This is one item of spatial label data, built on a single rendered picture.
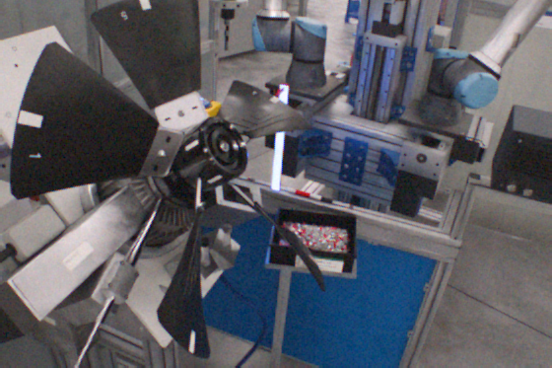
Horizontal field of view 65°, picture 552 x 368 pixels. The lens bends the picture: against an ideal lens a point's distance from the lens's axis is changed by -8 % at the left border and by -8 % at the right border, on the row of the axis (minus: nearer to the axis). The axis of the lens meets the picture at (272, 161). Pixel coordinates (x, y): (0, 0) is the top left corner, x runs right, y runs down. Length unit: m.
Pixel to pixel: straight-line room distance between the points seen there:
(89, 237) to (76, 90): 0.24
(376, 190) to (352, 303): 0.42
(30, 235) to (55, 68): 0.27
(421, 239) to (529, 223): 1.74
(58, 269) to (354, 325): 1.11
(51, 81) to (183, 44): 0.33
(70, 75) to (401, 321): 1.24
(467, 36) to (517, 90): 0.39
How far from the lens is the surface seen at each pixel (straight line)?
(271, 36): 1.64
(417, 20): 1.73
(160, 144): 0.81
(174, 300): 0.67
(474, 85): 1.40
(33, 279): 0.75
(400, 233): 1.35
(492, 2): 2.58
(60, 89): 0.71
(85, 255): 0.79
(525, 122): 1.17
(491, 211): 2.98
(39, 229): 0.81
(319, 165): 1.77
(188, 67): 0.92
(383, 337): 1.66
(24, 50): 1.06
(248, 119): 1.02
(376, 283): 1.50
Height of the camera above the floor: 1.61
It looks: 29 degrees down
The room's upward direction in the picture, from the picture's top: 5 degrees clockwise
